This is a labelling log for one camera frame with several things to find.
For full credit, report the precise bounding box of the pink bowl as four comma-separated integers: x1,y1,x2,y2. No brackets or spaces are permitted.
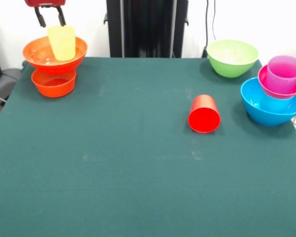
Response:
258,64,296,100

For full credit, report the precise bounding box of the blue bowl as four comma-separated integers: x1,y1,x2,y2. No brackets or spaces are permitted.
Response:
240,77,296,127

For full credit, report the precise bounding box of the purple cup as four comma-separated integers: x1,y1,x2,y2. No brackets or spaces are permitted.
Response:
265,55,296,95

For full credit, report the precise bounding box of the dark green table cloth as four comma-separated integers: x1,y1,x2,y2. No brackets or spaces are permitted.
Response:
0,56,296,237

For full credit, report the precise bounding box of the yellow cup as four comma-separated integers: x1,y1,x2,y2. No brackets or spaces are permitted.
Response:
47,24,76,62

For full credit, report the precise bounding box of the blue cup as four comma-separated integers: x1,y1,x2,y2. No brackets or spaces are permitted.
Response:
259,93,295,112

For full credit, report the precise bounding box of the black wall cable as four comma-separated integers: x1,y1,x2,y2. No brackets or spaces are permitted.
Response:
202,0,210,59
212,0,219,41

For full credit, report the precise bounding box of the small orange bowl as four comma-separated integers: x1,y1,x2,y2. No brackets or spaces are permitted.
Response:
31,69,77,98

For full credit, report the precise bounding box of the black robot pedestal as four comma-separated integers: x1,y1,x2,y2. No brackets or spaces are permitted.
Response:
104,0,189,59

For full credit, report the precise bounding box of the red cup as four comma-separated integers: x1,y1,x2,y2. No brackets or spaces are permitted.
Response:
188,94,222,134

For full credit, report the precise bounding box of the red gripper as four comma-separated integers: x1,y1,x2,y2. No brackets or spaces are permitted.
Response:
24,0,67,28

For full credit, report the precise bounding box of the large orange bowl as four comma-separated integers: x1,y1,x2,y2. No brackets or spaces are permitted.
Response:
22,36,88,75

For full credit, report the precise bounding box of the green bowl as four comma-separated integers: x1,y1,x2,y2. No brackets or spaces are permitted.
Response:
206,39,259,79

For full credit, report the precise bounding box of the gray chair base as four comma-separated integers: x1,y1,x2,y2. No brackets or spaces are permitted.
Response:
0,68,22,102

